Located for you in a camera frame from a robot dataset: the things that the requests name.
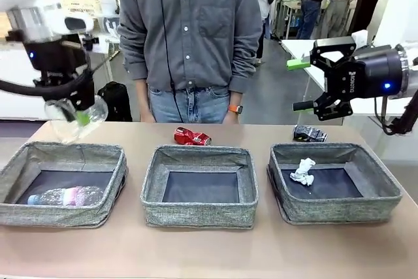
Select person's blue jeans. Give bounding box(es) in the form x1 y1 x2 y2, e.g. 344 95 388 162
148 85 231 125

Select white slotted plastic crate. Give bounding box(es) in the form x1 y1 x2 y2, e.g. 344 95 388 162
55 0 102 16

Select white box with dark logo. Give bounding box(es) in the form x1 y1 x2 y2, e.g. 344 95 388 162
103 16 121 37

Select background white lab table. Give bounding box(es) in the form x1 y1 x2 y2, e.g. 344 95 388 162
270 0 304 40

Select grey fabric basket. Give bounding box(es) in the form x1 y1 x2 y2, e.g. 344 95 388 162
140 144 259 230
266 142 403 226
0 141 128 229

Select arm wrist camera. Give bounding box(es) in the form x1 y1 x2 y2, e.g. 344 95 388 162
61 33 101 55
351 29 369 46

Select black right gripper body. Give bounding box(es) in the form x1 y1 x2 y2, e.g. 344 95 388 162
321 45 408 101

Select person's right forearm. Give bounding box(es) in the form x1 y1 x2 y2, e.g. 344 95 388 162
135 79 152 113

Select black backpack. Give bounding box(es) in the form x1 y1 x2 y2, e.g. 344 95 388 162
97 81 133 122

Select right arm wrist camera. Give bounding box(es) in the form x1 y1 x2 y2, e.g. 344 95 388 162
351 29 369 46

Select left arm black cable sleeve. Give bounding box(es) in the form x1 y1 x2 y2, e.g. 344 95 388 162
0 68 95 97

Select crushed black soda can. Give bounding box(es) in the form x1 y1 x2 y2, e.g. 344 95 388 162
292 123 329 142

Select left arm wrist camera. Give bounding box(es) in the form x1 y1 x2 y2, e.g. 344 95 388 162
61 33 101 55

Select clear crushed plastic bottle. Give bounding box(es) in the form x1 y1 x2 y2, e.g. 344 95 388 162
44 94 109 145

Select background person in beige top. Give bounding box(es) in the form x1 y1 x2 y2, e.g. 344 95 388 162
347 0 398 37

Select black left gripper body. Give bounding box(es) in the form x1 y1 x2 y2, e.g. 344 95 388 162
6 32 96 112

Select large white table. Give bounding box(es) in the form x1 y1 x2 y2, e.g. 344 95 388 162
280 39 418 120

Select white background desk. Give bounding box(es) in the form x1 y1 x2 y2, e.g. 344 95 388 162
93 32 122 80

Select right arm black cable sleeve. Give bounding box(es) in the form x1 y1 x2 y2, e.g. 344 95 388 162
372 89 418 137

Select plastic bottle with pink label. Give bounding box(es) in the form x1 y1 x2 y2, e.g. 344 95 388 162
27 186 105 208

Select white paper ball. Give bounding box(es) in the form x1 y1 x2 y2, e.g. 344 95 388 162
289 157 317 186

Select background person in white shirt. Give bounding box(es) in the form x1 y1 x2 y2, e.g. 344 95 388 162
321 0 364 39

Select person's grey button shirt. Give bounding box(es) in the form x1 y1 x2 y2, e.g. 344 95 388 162
116 0 264 93

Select arm black cable sleeve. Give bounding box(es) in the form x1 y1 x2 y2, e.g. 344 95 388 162
0 68 95 97
372 89 418 137

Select person's left forearm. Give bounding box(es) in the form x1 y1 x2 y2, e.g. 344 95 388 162
230 91 245 107

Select thin black cord on shirt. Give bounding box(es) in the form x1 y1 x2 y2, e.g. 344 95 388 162
156 0 184 123

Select white plastic tub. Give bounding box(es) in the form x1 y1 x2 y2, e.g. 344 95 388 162
101 0 119 17

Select crushed red soda can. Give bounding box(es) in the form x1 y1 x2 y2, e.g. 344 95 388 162
173 126 213 146

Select person's right hand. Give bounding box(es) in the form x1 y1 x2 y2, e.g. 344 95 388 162
140 108 157 124

